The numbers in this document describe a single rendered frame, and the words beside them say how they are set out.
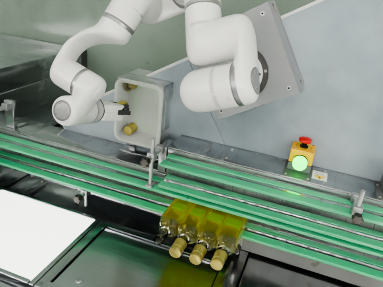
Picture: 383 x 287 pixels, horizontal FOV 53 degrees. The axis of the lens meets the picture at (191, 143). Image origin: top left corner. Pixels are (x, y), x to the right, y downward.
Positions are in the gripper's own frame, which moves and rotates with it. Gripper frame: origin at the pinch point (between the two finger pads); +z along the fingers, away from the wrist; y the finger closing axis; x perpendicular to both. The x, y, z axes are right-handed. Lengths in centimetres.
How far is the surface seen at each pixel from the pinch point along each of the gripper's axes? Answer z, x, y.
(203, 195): 2.2, -20.5, 31.7
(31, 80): 45, -2, -70
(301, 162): 8, -4, 57
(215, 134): 18.9, -3.8, 27.7
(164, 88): 8.5, 8.5, 10.8
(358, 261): 8, -29, 79
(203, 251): -14, -30, 38
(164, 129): 15.8, -5.6, 10.7
